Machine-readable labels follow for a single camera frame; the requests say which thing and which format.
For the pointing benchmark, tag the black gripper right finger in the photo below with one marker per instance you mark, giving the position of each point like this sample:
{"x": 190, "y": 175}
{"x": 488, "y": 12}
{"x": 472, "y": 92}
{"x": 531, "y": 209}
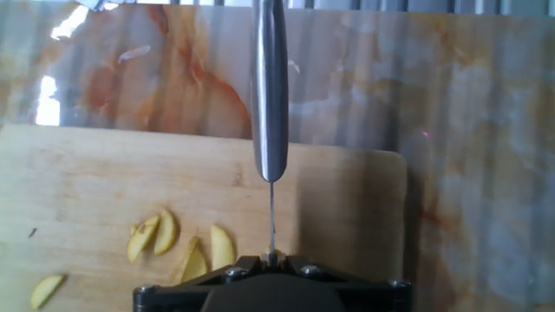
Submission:
{"x": 294, "y": 262}

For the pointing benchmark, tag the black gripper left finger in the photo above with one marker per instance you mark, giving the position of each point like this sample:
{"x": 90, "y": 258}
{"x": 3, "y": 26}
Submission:
{"x": 253, "y": 262}

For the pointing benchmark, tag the steel cleaver knife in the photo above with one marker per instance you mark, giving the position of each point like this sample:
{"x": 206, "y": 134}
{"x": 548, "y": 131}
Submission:
{"x": 269, "y": 86}

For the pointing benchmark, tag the wooden cutting board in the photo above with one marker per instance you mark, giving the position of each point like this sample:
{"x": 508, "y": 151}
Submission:
{"x": 86, "y": 182}

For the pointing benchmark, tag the orange marbled table mat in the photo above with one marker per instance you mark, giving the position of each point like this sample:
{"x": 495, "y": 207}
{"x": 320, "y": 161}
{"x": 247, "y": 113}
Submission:
{"x": 477, "y": 130}

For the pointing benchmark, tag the stack of white papers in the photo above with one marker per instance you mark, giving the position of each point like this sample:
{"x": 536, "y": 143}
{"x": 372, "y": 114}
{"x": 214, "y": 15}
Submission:
{"x": 93, "y": 4}

